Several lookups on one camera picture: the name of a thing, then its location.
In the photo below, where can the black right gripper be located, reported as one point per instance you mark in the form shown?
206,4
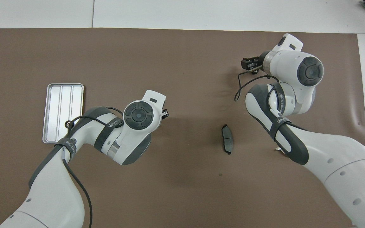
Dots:
247,64

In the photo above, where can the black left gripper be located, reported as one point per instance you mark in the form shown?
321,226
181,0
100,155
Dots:
165,114

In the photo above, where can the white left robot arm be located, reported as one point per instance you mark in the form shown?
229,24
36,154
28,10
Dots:
52,190

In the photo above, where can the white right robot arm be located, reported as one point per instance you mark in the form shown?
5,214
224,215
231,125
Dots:
328,158

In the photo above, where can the silver metal compartment tray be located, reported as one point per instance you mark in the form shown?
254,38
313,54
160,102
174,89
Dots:
55,104

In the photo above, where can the brown paper table mat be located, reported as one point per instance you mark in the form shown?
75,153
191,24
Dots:
185,63

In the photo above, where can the dark grey brake pad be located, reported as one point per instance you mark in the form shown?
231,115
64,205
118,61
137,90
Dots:
227,139

